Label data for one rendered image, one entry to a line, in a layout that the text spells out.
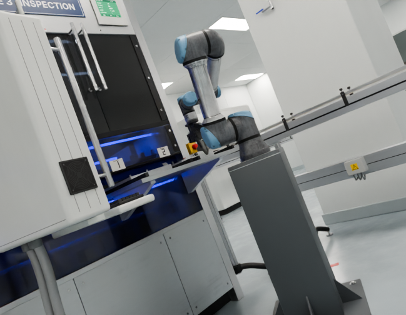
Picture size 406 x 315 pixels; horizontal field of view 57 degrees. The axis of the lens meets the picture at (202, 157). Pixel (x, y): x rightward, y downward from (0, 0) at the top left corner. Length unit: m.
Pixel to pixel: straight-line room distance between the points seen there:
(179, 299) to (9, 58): 1.45
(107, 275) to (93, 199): 0.68
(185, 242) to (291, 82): 1.79
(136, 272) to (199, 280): 0.42
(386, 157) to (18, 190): 2.03
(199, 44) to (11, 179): 0.95
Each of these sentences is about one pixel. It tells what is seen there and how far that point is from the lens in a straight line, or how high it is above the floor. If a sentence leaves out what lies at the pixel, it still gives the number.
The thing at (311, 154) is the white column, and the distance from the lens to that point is 3.39.
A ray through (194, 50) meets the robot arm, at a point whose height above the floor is 1.33.
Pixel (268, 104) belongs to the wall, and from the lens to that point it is 11.22.
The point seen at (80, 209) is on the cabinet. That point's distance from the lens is 1.29.
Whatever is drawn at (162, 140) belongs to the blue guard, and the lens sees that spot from 2.29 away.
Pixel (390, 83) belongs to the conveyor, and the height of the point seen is 0.91.
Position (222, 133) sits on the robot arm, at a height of 0.95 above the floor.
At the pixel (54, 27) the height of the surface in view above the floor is 1.83.
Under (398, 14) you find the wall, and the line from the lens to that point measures 9.86.
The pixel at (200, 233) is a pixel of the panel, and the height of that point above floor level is 0.48.
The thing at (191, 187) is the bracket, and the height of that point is 0.76.
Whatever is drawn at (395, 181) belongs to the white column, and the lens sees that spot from 3.21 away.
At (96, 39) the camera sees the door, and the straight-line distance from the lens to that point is 2.37.
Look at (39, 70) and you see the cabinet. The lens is 1.41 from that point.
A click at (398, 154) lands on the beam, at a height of 0.50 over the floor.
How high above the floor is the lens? 0.79
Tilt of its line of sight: 3 degrees up
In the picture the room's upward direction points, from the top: 21 degrees counter-clockwise
